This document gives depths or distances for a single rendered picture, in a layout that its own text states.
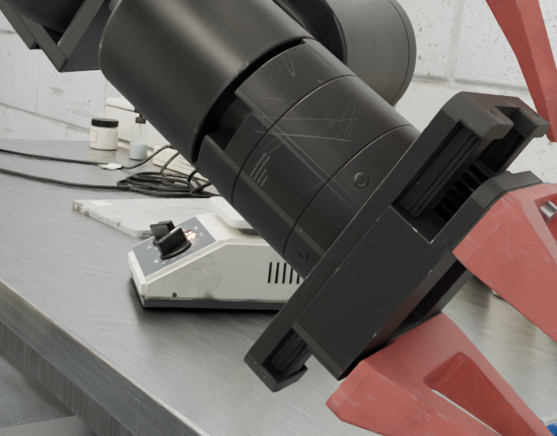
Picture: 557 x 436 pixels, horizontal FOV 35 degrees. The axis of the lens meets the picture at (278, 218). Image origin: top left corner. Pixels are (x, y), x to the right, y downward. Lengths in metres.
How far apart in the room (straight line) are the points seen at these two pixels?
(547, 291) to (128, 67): 0.14
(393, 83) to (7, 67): 2.57
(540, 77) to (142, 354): 0.46
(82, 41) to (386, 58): 0.11
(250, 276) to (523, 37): 0.55
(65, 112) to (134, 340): 1.77
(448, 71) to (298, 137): 1.08
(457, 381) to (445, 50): 1.07
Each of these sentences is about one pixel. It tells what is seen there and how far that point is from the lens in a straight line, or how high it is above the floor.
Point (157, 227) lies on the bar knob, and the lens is 0.89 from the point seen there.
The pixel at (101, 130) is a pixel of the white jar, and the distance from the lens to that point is 1.97.
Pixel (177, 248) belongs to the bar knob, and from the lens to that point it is 0.83.
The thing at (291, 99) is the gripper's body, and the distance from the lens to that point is 0.26.
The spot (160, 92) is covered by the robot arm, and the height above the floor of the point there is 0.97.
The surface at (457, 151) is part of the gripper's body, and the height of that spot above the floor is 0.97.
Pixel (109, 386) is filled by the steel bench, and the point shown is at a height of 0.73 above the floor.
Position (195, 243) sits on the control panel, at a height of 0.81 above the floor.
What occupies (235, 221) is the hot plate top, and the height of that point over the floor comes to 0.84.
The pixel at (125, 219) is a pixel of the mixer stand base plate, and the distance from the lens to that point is 1.17.
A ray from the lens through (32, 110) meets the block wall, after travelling 2.68.
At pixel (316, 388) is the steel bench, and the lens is 0.66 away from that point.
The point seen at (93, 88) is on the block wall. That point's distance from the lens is 2.31.
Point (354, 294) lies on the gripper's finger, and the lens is 0.24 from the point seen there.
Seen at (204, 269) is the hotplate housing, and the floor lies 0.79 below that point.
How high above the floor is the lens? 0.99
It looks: 10 degrees down
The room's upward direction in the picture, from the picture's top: 6 degrees clockwise
